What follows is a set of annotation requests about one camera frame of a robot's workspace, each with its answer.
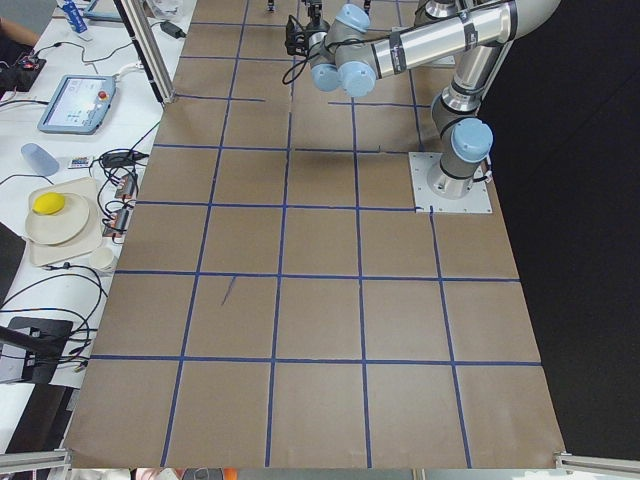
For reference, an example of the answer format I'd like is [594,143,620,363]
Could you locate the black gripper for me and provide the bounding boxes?
[284,15,328,56]

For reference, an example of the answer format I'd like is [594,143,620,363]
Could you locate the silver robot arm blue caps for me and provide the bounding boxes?
[284,0,559,200]

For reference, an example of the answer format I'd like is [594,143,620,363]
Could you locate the black power adapter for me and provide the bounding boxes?
[159,20,186,39]

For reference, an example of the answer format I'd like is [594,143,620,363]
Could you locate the blue carton box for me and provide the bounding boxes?
[60,0,88,36]

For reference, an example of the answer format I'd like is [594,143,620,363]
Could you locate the blue teach pendant tablet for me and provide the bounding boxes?
[38,75,116,135]

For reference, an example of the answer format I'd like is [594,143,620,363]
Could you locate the small remote control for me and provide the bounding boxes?
[67,156,94,169]

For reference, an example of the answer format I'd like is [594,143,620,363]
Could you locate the brown paper table mat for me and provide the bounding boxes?
[66,1,563,468]

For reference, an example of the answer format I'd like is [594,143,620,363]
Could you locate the black electronics board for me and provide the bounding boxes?
[14,56,46,92]

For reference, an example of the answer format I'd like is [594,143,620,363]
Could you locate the translucent blue plastic cup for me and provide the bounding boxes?
[21,143,60,177]

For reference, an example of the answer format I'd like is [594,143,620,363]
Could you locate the small white paper cup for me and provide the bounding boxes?
[89,247,118,273]

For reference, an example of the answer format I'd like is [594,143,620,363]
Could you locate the yellow lemon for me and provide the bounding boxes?
[31,192,66,215]

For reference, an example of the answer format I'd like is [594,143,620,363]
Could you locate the round beige plate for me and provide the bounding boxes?
[25,193,90,245]

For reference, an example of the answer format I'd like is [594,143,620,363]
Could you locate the square beige tray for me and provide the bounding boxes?
[25,177,102,267]

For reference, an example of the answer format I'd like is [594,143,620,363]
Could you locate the aluminium frame post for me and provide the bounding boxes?
[114,0,175,104]

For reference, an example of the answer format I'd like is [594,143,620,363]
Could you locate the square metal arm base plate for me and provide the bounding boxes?
[409,152,493,214]

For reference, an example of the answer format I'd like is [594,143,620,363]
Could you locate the black camera stand base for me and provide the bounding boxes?
[1,317,73,384]

